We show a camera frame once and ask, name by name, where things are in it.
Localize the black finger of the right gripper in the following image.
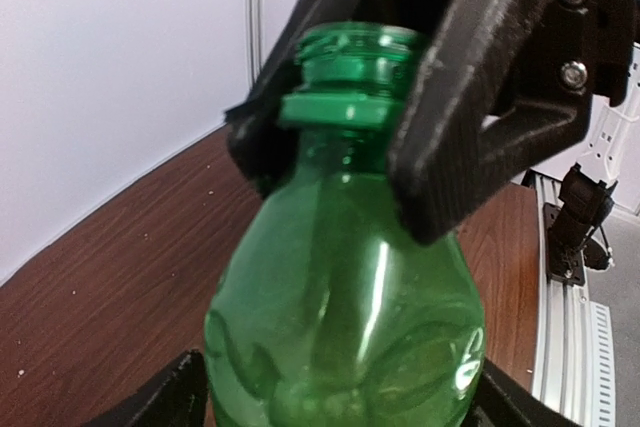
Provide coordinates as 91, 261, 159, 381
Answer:
388, 0, 595, 244
225, 0, 390, 196

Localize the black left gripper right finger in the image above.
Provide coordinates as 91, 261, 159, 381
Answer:
472, 358, 579, 427

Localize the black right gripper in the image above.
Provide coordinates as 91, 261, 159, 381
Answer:
544, 0, 640, 108

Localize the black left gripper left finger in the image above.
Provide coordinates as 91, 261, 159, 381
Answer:
87, 350, 208, 427

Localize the green plastic bottle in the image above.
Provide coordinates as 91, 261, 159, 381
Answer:
204, 22, 486, 426

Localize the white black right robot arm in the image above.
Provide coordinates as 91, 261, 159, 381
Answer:
205, 0, 639, 426

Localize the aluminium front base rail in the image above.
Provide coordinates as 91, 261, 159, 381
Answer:
523, 171, 616, 426

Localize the aluminium corner post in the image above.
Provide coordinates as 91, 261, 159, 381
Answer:
245, 0, 264, 88

